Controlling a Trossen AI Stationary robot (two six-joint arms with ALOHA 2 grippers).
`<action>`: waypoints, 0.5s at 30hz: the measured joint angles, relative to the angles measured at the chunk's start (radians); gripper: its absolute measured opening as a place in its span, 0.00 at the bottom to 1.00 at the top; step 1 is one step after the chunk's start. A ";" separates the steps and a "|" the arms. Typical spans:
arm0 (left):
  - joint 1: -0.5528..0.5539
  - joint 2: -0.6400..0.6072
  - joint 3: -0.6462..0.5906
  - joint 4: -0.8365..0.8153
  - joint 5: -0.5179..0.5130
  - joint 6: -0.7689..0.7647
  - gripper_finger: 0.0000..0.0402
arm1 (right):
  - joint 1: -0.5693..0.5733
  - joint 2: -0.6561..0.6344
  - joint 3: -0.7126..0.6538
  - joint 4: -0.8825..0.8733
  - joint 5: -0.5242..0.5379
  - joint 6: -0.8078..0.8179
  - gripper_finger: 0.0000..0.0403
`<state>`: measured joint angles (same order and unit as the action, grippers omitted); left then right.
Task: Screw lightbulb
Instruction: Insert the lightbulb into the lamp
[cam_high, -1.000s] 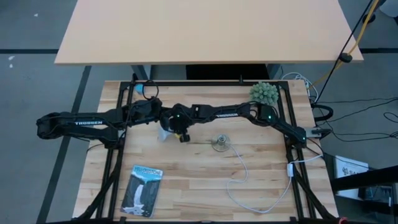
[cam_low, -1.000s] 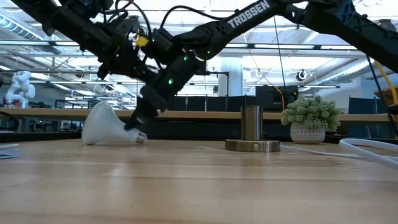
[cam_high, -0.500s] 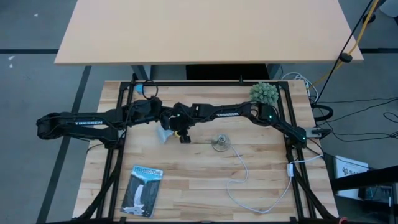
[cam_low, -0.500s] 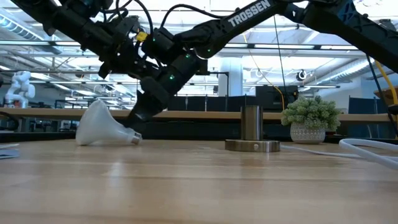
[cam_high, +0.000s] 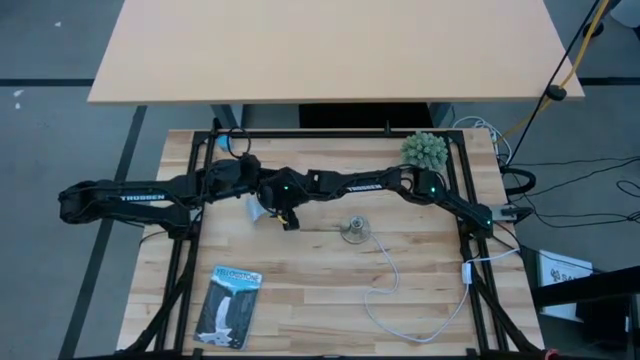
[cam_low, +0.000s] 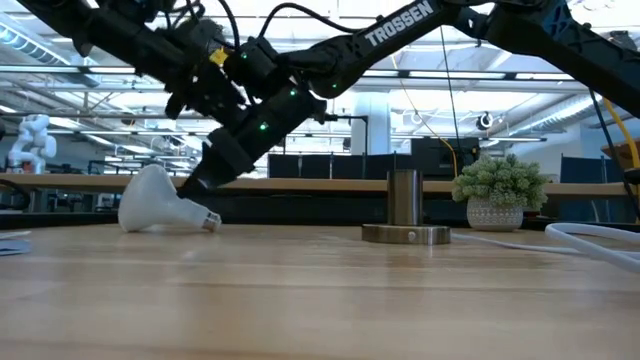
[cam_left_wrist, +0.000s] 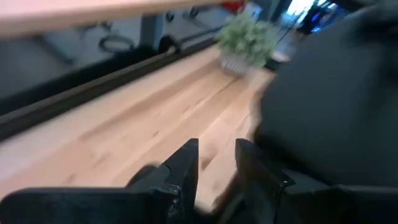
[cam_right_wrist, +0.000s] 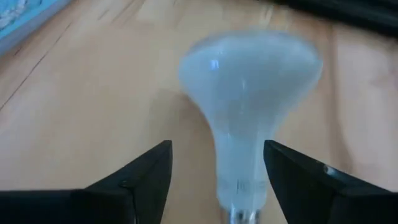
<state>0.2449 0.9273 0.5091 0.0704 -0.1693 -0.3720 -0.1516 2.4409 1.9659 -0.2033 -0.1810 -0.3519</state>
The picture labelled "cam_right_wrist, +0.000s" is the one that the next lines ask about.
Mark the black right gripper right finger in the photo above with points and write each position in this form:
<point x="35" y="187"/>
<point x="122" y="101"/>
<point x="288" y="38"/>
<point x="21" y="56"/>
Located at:
<point x="326" y="202"/>

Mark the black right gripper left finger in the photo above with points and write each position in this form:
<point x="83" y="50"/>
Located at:
<point x="102" y="205"/>

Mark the frosted white reflector lightbulb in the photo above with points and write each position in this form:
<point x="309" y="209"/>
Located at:
<point x="248" y="87"/>

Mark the Yellowstone waterfall picture book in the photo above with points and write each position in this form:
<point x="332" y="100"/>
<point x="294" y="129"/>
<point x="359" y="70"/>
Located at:
<point x="21" y="18"/>

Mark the black aluminium table frame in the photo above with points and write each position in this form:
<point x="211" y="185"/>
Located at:
<point x="357" y="12"/>

